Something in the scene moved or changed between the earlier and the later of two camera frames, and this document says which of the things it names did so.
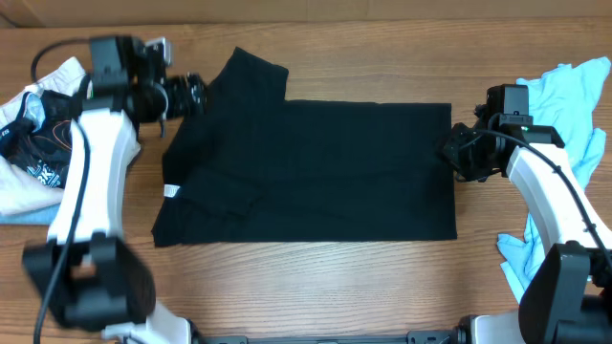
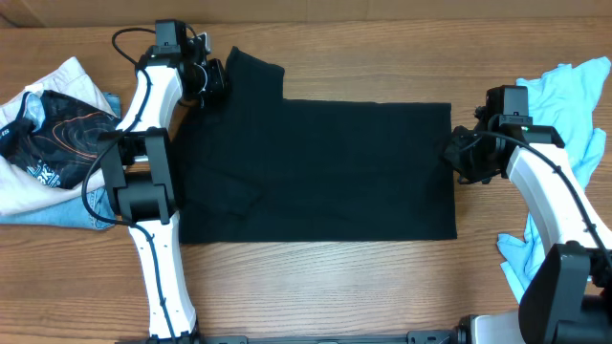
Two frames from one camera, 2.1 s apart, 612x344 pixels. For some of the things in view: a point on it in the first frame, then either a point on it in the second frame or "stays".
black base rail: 450,336 stays
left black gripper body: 178,102 to 207,80
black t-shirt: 250,166 stays
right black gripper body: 471,162 stays
